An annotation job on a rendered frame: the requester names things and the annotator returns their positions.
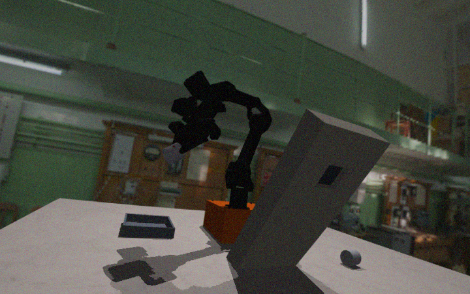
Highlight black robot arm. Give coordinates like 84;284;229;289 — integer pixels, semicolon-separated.
171;71;272;209

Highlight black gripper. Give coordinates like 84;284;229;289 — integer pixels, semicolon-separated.
168;105;221;154

